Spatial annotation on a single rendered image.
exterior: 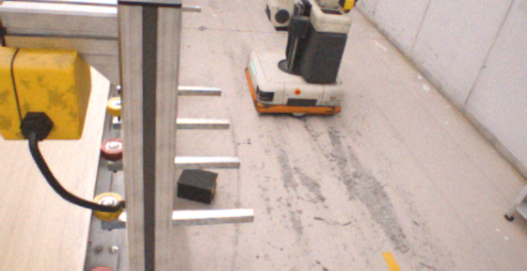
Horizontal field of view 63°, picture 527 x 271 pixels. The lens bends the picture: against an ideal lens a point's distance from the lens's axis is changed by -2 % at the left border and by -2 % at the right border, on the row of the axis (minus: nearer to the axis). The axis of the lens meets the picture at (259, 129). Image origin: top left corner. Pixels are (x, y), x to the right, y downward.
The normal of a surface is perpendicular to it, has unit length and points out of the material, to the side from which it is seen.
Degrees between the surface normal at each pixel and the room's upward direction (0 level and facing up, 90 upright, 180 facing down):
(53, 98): 90
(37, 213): 0
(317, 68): 90
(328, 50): 90
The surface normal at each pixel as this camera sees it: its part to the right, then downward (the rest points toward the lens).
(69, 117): 0.19, 0.58
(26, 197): 0.14, -0.81
